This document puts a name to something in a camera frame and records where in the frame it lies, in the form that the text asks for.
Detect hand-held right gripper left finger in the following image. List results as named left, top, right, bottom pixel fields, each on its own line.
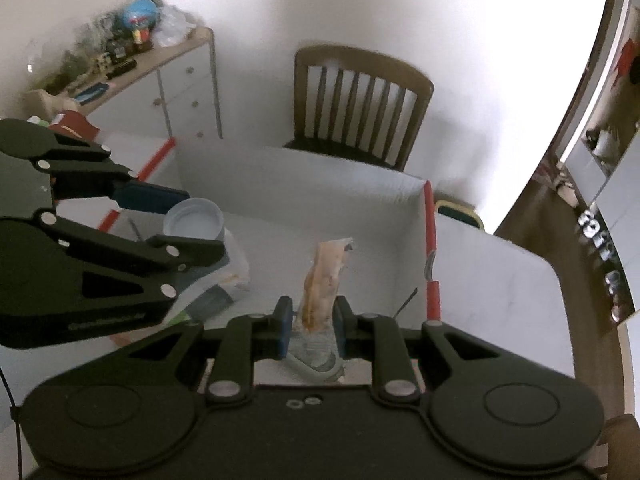
left=114, top=296, right=295, bottom=406

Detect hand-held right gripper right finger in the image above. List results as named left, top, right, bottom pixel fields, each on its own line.
left=332, top=296, right=507, bottom=406

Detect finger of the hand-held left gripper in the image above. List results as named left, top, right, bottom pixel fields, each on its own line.
left=0, top=119, right=191, bottom=216
left=34, top=210, right=227, bottom=312

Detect pale blue round lid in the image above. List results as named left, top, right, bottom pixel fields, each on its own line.
left=163, top=198, right=226, bottom=243

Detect orange snack packet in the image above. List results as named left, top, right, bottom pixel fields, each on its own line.
left=287, top=236, right=355, bottom=385

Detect red cardboard box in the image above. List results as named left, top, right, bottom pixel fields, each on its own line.
left=97, top=135, right=443, bottom=396

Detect grey blue pouch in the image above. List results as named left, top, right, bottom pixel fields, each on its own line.
left=190, top=284, right=236, bottom=322

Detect red envelope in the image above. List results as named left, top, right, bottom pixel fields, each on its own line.
left=49, top=110, right=101, bottom=142

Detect white cabinet with wooden top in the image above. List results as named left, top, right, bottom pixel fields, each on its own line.
left=25, top=26, right=223, bottom=141

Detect black hair brush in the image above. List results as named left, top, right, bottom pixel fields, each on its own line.
left=106, top=58, right=138, bottom=81

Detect wooden tissue box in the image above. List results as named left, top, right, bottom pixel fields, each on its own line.
left=26, top=89, right=81, bottom=117

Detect clear plastic bag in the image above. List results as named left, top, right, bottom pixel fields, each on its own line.
left=151, top=4, right=197, bottom=49

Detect blue globe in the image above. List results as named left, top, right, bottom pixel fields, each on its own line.
left=122, top=0, right=160, bottom=30

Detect dark wooden slatted chair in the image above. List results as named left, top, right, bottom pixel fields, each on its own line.
left=284, top=46, right=435, bottom=172

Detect silver ornaments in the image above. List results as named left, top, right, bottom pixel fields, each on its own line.
left=576, top=209, right=627, bottom=322

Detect red hanging cloth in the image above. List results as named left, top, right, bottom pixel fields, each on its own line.
left=614, top=39, right=640, bottom=92

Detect black cable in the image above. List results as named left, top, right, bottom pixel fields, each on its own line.
left=0, top=367, right=24, bottom=480

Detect green chair with yellow frame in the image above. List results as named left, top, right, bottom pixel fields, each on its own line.
left=434, top=200, right=484, bottom=231

